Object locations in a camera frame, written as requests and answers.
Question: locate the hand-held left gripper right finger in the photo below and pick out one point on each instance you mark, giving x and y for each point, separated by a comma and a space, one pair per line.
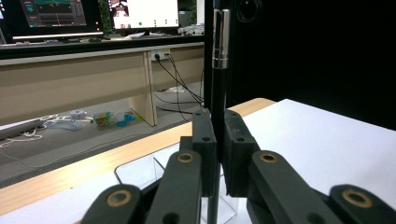
236, 149

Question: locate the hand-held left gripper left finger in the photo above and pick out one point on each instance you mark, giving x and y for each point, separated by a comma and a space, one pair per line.
205, 149

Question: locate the black makeup brush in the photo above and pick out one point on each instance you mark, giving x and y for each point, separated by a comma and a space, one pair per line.
219, 87

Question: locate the clear plastic divided box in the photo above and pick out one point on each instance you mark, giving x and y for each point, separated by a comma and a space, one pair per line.
137, 171

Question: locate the white table sheet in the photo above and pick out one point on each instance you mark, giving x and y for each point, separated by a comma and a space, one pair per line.
311, 143

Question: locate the colourful plastic bag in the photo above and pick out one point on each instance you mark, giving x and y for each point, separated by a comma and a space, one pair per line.
110, 119

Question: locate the white power socket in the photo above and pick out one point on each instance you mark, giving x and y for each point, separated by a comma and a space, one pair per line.
160, 54

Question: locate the wooden table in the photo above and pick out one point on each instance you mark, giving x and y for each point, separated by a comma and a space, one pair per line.
93, 168

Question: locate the black curtain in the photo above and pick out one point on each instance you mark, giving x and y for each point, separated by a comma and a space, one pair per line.
311, 56

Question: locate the beige wooden desk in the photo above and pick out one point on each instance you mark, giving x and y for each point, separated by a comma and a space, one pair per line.
77, 81

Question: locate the bright screen monitor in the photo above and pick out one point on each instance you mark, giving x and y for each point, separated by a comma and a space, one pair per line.
146, 14

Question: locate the green plant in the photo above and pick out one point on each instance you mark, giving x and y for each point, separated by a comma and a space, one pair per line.
104, 15

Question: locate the long white bar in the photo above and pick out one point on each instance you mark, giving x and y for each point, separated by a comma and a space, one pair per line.
18, 128

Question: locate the dark screen monitor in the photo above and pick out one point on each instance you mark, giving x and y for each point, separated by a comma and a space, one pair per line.
53, 15

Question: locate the black vertical post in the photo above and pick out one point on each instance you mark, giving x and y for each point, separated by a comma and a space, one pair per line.
208, 46

